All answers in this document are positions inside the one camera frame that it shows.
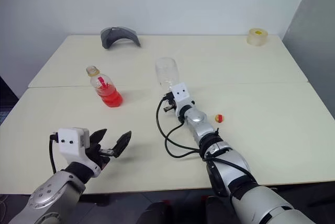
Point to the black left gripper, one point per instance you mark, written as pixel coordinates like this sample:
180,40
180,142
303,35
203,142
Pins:
98,153

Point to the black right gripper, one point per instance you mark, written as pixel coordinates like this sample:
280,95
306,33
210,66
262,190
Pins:
171,107

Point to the clear plastic bottle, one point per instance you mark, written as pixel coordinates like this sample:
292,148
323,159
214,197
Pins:
167,73

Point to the bottle with red liquid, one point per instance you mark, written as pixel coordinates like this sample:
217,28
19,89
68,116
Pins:
107,91

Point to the yellow and red bottle cap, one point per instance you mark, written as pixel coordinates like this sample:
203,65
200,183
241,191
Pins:
220,118

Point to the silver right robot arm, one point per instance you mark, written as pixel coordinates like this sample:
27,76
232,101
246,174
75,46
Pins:
227,161

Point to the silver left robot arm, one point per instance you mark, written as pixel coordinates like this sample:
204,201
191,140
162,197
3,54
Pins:
52,192

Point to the grey baseball cap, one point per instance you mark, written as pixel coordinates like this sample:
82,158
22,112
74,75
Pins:
117,34

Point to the clear tape roll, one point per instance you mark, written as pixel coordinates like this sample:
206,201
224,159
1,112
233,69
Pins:
257,38

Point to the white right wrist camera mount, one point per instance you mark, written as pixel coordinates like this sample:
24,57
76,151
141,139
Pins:
183,95

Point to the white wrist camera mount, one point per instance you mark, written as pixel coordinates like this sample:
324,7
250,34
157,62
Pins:
183,95
70,143

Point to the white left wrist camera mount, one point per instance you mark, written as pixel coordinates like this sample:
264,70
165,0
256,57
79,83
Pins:
70,143

